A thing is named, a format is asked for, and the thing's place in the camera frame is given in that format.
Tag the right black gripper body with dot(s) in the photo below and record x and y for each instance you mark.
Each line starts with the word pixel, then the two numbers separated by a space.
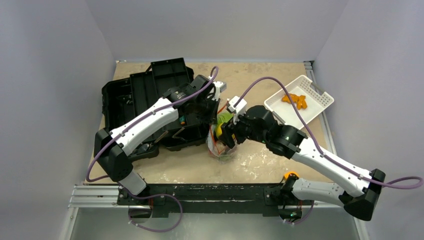
pixel 228 133

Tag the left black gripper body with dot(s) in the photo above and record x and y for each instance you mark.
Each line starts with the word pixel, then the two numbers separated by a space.
pixel 206 109

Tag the green cabbage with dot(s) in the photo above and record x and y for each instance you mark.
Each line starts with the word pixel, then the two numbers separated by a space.
pixel 224 117

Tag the yellow orange fruit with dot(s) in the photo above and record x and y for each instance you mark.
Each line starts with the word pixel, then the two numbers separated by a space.
pixel 218 131

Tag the clear zip bag orange zipper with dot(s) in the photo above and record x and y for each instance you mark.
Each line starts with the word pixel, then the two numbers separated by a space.
pixel 215 146

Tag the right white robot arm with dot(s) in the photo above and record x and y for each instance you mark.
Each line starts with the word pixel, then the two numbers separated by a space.
pixel 352 187

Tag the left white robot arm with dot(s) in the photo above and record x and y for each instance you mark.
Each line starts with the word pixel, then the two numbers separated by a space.
pixel 112 148

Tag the orange carrot pieces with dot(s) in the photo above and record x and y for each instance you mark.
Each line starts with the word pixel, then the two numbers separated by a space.
pixel 299 100

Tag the black toolbox tray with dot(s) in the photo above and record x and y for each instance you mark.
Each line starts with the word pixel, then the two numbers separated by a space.
pixel 148 86

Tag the orange emergency button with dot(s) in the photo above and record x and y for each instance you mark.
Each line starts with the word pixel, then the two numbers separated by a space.
pixel 289 174

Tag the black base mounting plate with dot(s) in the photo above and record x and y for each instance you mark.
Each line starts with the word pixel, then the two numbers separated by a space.
pixel 229 208

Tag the black plastic toolbox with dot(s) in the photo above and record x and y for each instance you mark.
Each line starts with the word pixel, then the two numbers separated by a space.
pixel 118 109

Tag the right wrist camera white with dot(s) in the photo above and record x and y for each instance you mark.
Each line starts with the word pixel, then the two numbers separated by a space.
pixel 236 105

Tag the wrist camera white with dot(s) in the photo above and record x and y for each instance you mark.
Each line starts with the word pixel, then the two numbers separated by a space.
pixel 236 105
pixel 217 89

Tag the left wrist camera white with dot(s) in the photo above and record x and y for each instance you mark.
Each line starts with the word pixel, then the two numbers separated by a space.
pixel 217 89

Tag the green handle screwdriver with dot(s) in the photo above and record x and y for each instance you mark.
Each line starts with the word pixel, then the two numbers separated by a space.
pixel 182 120

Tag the aluminium frame rail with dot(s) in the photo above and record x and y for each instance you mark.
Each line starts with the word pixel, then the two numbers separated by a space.
pixel 112 196

